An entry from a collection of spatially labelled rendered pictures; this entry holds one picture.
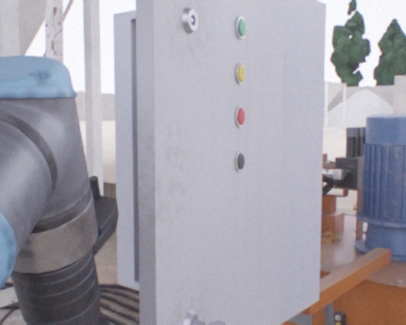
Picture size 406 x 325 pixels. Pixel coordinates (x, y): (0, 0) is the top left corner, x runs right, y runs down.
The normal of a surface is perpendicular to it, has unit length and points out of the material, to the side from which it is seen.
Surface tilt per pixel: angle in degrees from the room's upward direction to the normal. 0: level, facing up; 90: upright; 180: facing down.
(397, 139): 90
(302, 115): 90
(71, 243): 106
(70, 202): 102
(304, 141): 90
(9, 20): 90
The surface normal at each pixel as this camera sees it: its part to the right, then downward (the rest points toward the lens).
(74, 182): 0.91, 0.18
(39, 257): 0.25, 0.48
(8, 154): 0.73, -0.56
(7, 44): 0.77, 0.06
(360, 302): -0.57, 0.08
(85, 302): 0.78, 0.29
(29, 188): 0.98, -0.15
